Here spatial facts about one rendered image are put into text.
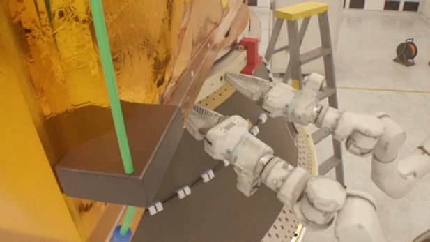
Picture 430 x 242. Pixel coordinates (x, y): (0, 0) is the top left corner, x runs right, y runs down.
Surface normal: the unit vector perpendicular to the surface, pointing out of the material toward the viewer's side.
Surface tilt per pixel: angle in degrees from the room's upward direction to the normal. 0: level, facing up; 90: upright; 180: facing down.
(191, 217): 62
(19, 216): 97
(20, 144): 90
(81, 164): 0
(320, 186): 5
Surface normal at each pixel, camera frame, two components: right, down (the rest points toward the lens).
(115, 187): -0.18, 0.54
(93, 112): 0.65, 0.38
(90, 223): 0.97, 0.13
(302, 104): -0.39, 0.00
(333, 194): 0.11, -0.73
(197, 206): 0.59, -0.07
